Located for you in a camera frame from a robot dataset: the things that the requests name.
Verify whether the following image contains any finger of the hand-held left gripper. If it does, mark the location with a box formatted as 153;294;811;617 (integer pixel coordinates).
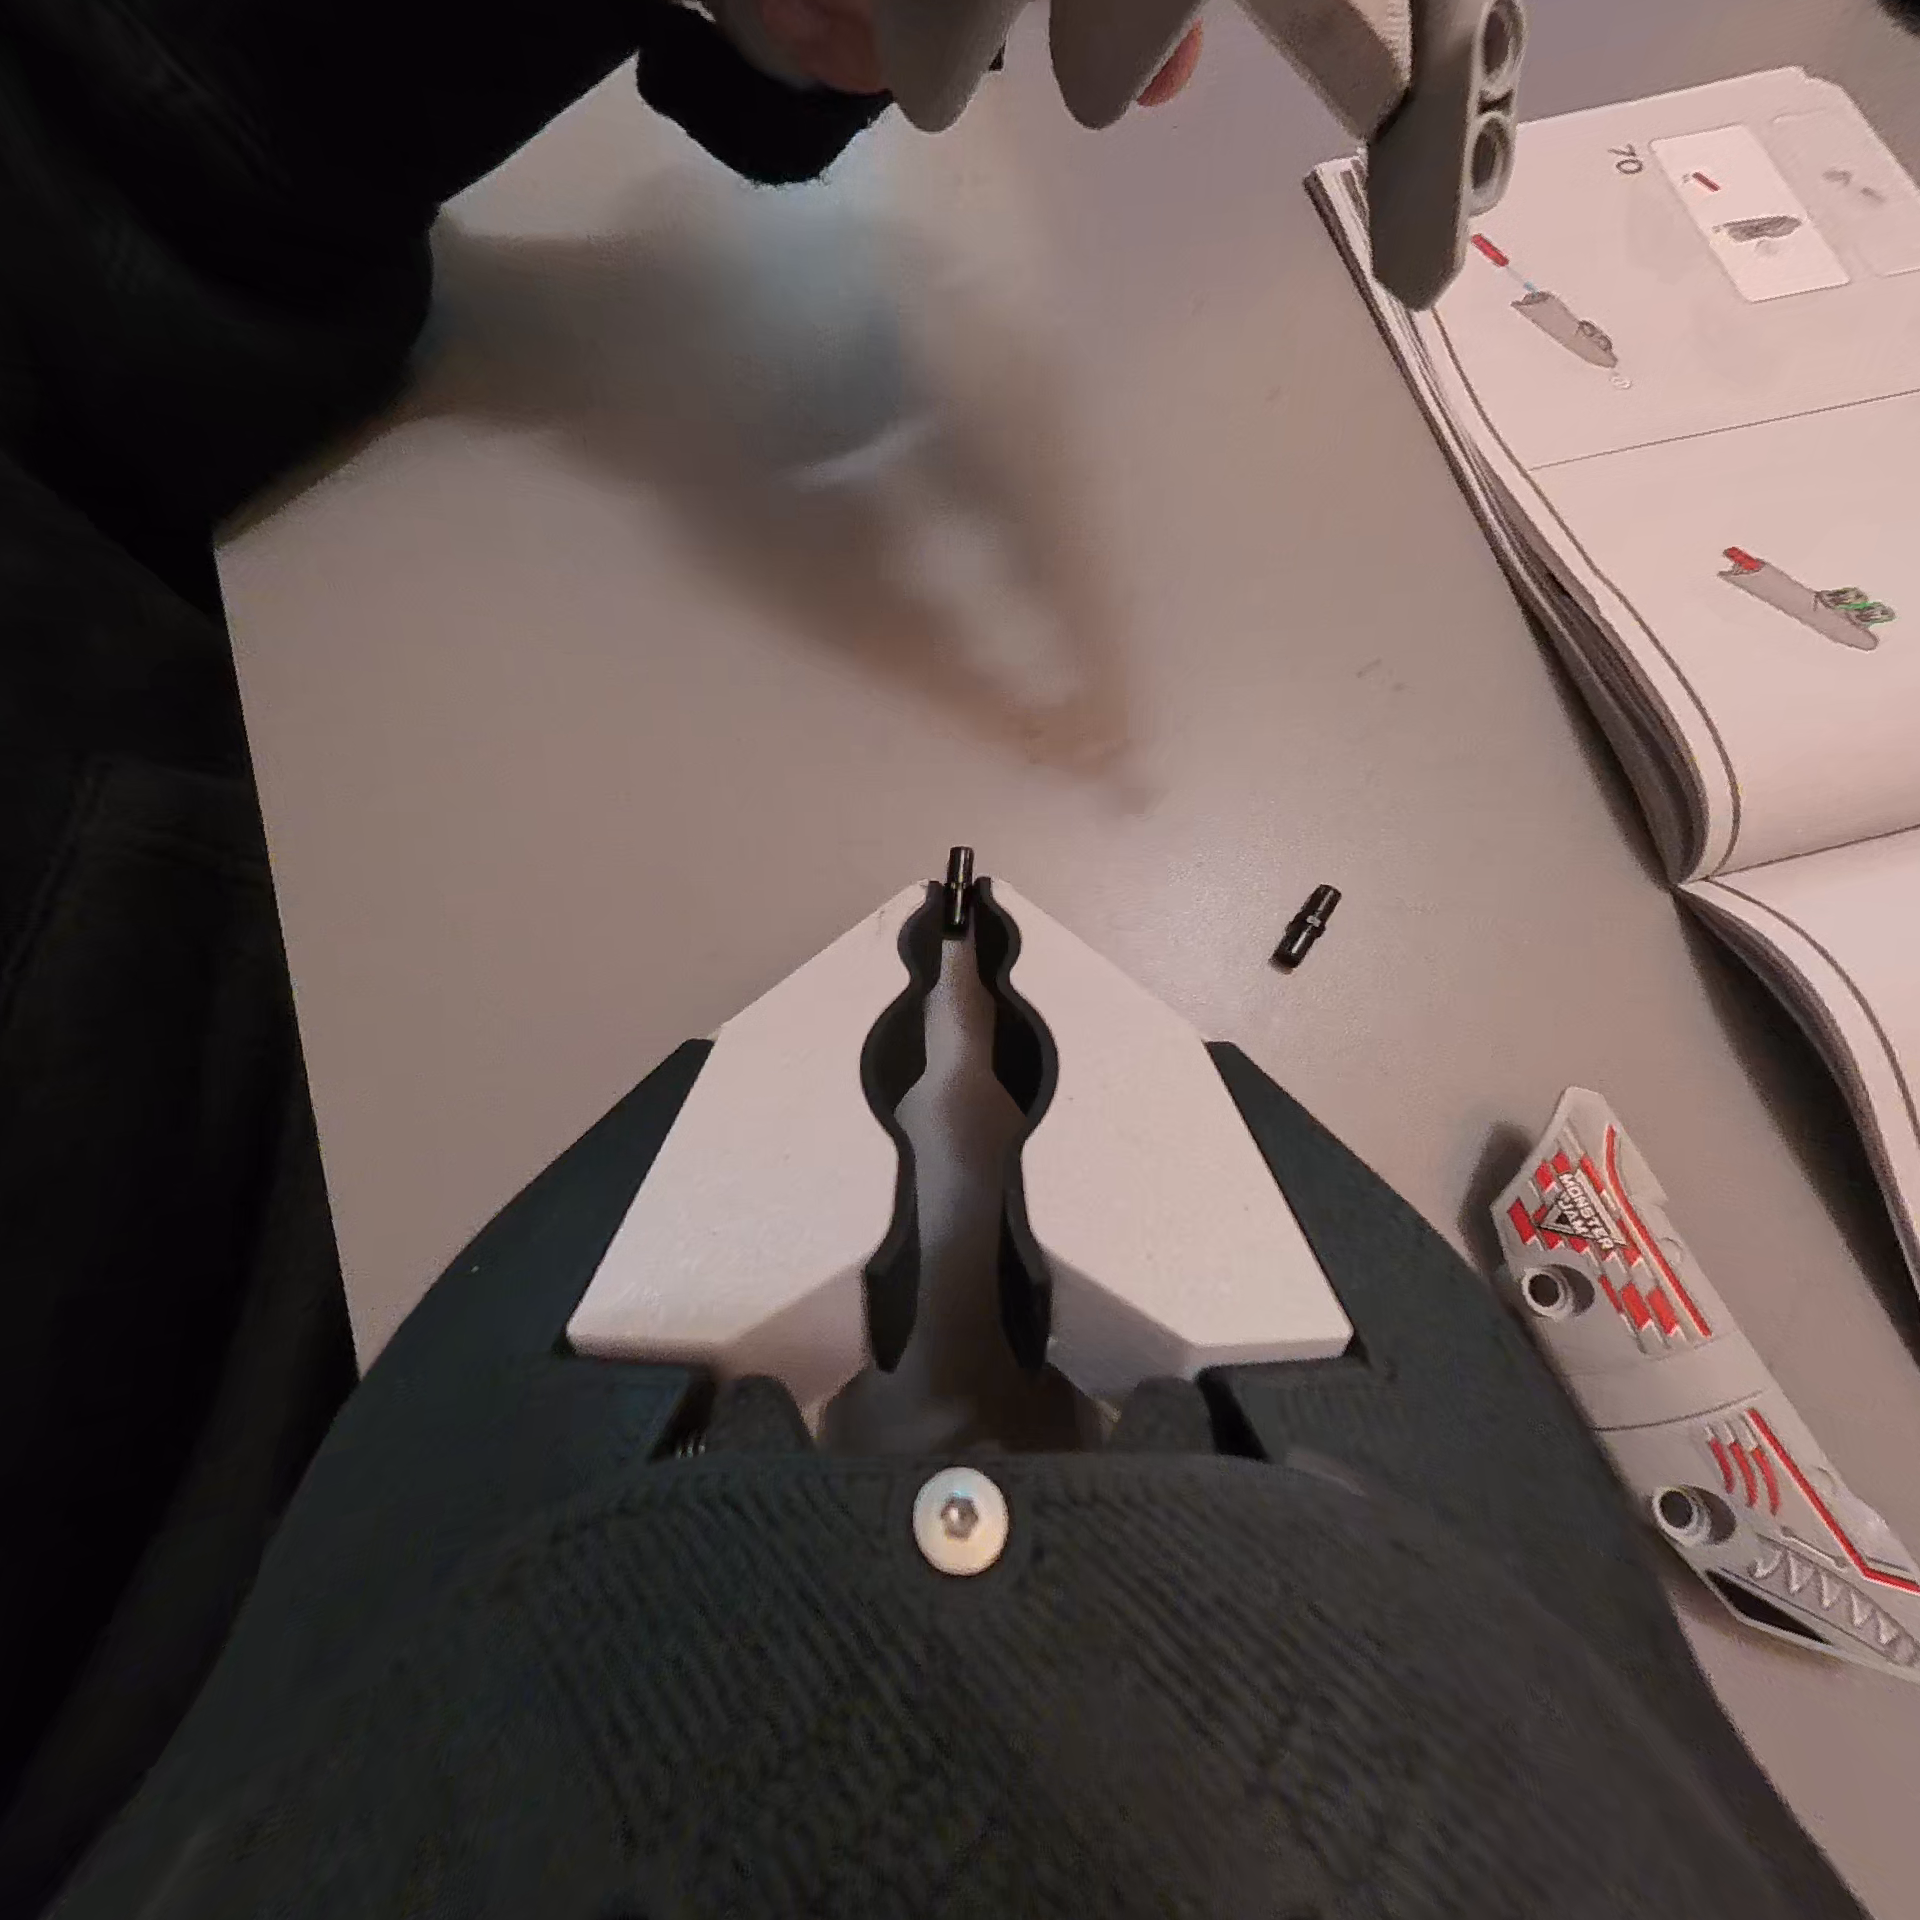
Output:
1246;0;1423;146

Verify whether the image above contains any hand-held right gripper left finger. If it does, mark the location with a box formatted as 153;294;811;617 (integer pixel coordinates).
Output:
567;881;924;1452

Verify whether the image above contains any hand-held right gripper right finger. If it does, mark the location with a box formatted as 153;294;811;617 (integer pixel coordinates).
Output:
979;881;1363;1444

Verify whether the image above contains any grey toy assembly red axle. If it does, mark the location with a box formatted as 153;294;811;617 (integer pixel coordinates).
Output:
1370;0;1531;314

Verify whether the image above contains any person's left hand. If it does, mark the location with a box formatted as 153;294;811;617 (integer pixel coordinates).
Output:
762;0;910;99

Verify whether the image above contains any grey printed toy panel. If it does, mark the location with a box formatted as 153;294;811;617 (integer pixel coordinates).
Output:
1489;1088;1920;1683

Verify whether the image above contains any white instruction booklet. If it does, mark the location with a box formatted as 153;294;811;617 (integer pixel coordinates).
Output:
1303;67;1920;1298

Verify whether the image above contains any person's black clothing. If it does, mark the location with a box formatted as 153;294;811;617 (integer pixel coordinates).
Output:
0;0;663;1920

